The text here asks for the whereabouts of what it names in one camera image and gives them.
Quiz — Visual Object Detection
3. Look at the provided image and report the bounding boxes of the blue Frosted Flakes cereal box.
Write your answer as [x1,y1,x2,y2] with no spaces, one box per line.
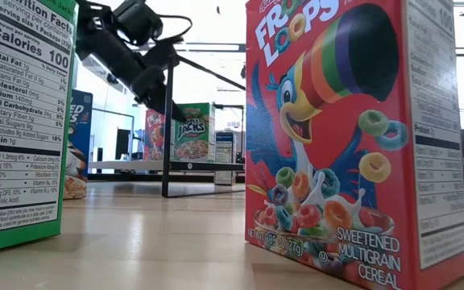
[214,130,238,186]
[63,89,94,201]

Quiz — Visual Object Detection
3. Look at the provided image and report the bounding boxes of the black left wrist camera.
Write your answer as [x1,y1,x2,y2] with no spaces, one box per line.
[113,0,164,46]

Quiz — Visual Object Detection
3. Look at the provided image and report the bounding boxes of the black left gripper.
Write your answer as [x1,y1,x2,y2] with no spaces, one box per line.
[74,23,189,124]

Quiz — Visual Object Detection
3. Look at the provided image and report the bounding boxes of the red Froot Loops cereal box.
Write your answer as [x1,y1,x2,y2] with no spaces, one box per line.
[244,0,464,290]
[143,109,176,162]

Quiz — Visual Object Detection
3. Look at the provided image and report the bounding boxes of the small black monitor screen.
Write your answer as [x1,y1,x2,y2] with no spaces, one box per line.
[114,128,131,160]

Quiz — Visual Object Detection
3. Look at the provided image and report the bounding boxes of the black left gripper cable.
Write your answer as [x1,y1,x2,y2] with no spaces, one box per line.
[157,14,193,44]

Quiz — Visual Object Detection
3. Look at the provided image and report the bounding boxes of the green Apple Jacks cereal box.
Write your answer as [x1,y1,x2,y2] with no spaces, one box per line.
[0,0,79,255]
[173,102,216,164]

